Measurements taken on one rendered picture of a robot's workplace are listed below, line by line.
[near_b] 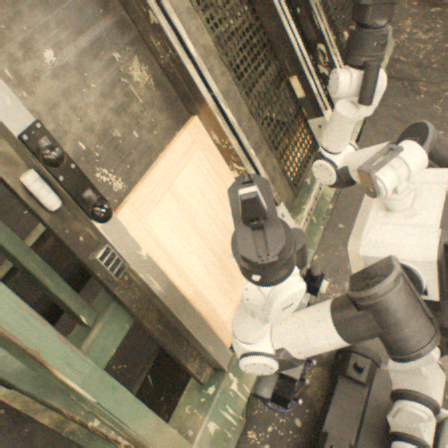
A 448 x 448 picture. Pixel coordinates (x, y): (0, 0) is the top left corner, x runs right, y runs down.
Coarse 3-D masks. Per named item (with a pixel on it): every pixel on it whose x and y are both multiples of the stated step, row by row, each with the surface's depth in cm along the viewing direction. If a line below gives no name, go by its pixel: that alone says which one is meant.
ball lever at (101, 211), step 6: (84, 192) 81; (90, 192) 81; (84, 198) 81; (90, 198) 80; (96, 198) 82; (90, 204) 82; (96, 204) 72; (102, 204) 72; (108, 204) 73; (90, 210) 73; (96, 210) 72; (102, 210) 72; (108, 210) 72; (96, 216) 72; (102, 216) 72; (108, 216) 73; (102, 222) 73
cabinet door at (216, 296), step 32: (192, 128) 110; (160, 160) 101; (192, 160) 110; (160, 192) 100; (192, 192) 109; (224, 192) 119; (128, 224) 93; (160, 224) 100; (192, 224) 108; (224, 224) 118; (160, 256) 99; (192, 256) 108; (224, 256) 117; (192, 288) 107; (224, 288) 116; (224, 320) 115
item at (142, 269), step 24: (0, 96) 72; (0, 120) 72; (24, 120) 74; (96, 240) 89; (120, 240) 89; (144, 264) 93; (144, 288) 96; (168, 288) 98; (168, 312) 100; (192, 312) 103; (192, 336) 104; (216, 336) 109; (216, 360) 109
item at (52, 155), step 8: (40, 144) 75; (48, 144) 66; (56, 144) 67; (40, 152) 66; (48, 152) 66; (56, 152) 66; (64, 152) 67; (48, 160) 66; (56, 160) 66; (64, 160) 67
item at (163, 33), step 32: (128, 0) 95; (160, 0) 96; (160, 32) 98; (160, 64) 104; (192, 64) 104; (192, 96) 107; (224, 128) 111; (224, 160) 119; (256, 160) 121; (288, 224) 132
